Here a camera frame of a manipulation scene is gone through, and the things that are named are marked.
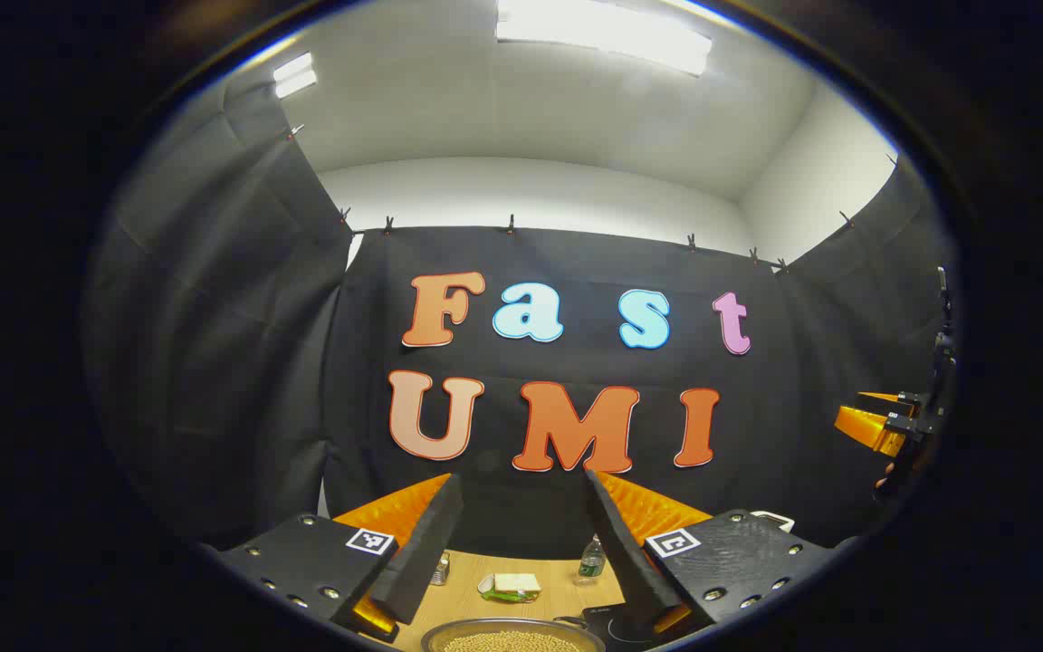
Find row of black cloth clips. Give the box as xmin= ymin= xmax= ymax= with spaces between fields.
xmin=284 ymin=125 xmax=898 ymax=273

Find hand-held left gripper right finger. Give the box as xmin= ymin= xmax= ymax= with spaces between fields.
xmin=583 ymin=468 xmax=848 ymax=646

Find pile of soybeans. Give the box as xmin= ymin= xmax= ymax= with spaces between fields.
xmin=443 ymin=631 xmax=581 ymax=652

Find sandwich with lettuce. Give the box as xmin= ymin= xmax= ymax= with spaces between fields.
xmin=490 ymin=573 xmax=542 ymax=600

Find large ceiling light panel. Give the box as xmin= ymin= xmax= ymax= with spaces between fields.
xmin=494 ymin=0 xmax=713 ymax=76

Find black induction cooktop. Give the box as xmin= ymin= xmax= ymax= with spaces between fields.
xmin=580 ymin=605 xmax=667 ymax=646

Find small white plate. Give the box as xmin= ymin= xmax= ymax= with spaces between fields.
xmin=478 ymin=575 xmax=542 ymax=604

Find steel pot with black handles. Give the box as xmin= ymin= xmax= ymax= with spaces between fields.
xmin=422 ymin=616 xmax=608 ymax=652

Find black backdrop cloth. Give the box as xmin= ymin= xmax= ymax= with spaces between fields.
xmin=82 ymin=63 xmax=962 ymax=562

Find clear water bottle green label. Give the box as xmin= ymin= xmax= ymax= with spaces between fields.
xmin=578 ymin=534 xmax=608 ymax=585

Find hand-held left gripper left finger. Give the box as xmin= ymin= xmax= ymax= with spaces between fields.
xmin=214 ymin=473 xmax=465 ymax=644

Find small ceiling light panel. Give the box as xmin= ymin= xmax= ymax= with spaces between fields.
xmin=273 ymin=53 xmax=319 ymax=99

